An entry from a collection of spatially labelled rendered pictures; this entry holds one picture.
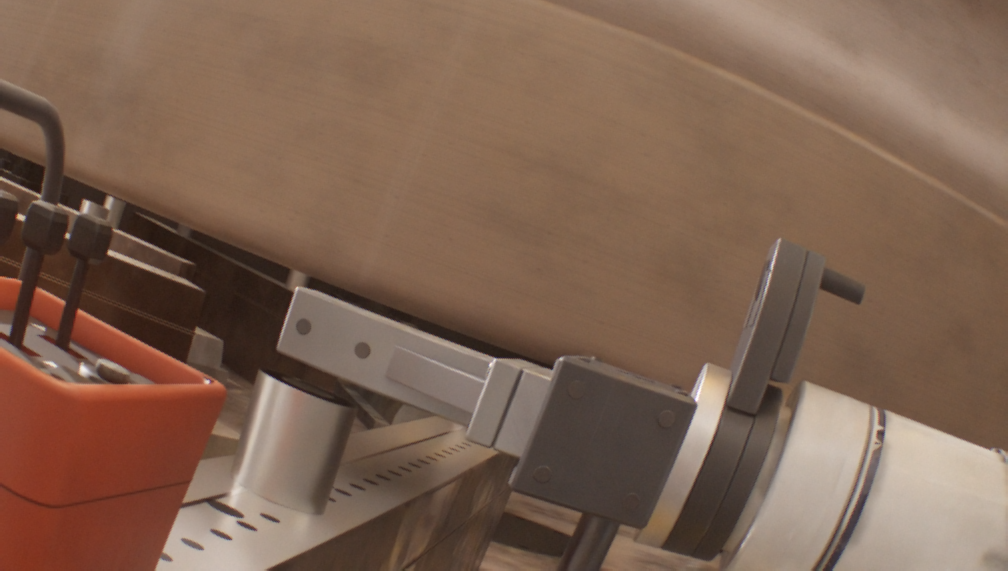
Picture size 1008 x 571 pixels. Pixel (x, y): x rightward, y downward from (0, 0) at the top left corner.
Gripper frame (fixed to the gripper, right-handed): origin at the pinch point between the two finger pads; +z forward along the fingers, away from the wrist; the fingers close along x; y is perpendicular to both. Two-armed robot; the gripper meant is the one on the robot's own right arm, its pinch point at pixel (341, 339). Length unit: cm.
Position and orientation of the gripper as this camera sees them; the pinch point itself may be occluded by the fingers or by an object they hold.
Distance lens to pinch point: 51.0
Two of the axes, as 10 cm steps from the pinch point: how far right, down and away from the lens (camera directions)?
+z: -9.3, -3.3, 1.4
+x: 1.3, 0.7, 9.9
